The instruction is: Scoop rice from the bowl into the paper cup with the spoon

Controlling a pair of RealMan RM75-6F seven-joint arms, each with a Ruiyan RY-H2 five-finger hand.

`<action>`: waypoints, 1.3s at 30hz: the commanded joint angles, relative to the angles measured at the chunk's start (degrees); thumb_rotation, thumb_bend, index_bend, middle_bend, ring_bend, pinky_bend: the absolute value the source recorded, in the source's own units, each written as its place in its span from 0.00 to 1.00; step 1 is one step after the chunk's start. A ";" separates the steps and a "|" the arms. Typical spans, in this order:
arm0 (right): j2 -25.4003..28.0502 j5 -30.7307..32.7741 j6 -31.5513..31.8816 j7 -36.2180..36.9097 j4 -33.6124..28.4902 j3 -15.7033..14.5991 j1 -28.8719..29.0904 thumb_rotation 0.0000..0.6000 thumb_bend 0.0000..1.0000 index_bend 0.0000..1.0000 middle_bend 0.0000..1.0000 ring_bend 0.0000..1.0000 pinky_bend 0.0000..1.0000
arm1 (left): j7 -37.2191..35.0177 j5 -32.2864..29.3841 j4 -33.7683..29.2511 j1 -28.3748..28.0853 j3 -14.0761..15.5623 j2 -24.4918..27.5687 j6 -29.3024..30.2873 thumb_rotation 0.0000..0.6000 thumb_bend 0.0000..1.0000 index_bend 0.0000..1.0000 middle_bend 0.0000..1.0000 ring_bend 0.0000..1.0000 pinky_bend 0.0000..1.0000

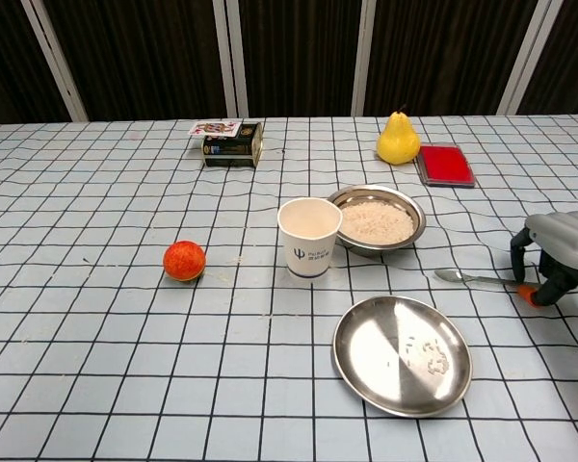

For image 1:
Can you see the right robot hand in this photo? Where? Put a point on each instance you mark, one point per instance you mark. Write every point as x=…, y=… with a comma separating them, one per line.
x=568, y=236

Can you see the metal spoon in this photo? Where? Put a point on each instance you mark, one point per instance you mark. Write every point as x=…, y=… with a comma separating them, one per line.
x=450, y=275

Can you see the white bowl of grain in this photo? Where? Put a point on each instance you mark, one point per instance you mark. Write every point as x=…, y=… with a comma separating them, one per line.
x=366, y=195

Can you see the white paper cup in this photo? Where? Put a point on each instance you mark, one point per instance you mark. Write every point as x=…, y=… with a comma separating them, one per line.
x=308, y=255

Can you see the red stamp pad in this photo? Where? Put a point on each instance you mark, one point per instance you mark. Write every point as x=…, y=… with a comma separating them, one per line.
x=445, y=163

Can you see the yellow pear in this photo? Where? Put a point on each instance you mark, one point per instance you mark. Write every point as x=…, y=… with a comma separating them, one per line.
x=397, y=142

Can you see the steel plate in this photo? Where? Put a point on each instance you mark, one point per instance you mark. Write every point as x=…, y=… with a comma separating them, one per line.
x=390, y=346

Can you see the playing card deck box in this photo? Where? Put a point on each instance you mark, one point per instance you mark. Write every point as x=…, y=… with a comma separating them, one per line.
x=231, y=150

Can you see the queen playing card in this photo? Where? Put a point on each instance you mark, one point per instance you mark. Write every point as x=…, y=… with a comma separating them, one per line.
x=214, y=128

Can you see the orange fruit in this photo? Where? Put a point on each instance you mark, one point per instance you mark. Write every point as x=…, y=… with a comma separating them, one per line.
x=184, y=261

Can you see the checkered tablecloth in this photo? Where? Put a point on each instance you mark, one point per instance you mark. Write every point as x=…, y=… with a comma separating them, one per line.
x=101, y=337

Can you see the white aluminium frame post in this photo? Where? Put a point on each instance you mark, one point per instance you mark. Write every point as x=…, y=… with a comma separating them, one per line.
x=55, y=62
x=231, y=58
x=364, y=58
x=530, y=58

